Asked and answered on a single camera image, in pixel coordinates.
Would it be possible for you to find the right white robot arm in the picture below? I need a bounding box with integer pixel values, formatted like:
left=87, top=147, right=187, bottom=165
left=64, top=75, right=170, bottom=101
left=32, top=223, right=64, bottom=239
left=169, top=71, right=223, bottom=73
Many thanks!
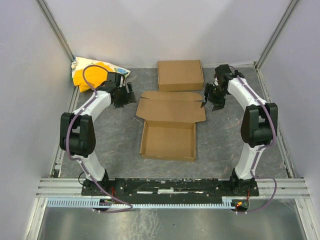
left=201, top=64, right=278, bottom=180

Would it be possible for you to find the yellow cloth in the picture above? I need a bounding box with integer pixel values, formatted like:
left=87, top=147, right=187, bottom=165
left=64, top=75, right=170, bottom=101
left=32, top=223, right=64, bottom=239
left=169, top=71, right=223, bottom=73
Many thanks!
left=72, top=62, right=113, bottom=93

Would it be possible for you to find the left aluminium corner post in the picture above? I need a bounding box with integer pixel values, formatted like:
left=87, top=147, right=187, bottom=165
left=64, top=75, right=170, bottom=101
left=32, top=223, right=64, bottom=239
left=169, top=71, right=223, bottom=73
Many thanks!
left=35, top=0, right=75, bottom=62

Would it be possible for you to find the slotted cable duct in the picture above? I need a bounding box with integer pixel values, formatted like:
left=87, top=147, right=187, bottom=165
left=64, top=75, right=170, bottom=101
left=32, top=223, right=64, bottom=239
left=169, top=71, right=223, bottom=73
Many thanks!
left=46, top=197, right=238, bottom=208

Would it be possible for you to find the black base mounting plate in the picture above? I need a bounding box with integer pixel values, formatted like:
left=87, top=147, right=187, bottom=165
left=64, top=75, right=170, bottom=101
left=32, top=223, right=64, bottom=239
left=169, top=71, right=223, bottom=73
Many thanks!
left=81, top=177, right=260, bottom=204

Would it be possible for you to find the folded cardboard box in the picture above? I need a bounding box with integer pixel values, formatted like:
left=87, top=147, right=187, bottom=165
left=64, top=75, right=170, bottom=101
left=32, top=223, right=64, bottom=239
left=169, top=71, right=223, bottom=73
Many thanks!
left=157, top=60, right=204, bottom=92

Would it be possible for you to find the cardboard box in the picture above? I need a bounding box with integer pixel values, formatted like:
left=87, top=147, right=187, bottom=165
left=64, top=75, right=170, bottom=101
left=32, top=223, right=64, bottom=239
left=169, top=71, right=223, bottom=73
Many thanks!
left=157, top=60, right=204, bottom=92
left=136, top=91, right=206, bottom=162

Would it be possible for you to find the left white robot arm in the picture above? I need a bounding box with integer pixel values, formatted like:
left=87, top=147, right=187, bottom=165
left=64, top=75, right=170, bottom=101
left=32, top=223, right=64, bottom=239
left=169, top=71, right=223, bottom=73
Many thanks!
left=59, top=72, right=136, bottom=182

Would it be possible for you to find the right aluminium corner post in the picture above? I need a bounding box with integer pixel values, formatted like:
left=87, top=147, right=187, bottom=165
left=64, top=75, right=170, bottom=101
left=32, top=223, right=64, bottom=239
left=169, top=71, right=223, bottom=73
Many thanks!
left=254, top=0, right=300, bottom=70

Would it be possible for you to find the aluminium corner post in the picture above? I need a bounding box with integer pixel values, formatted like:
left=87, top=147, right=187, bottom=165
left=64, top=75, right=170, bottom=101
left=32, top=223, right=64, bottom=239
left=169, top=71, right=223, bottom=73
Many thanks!
left=35, top=0, right=75, bottom=62
left=254, top=0, right=300, bottom=70

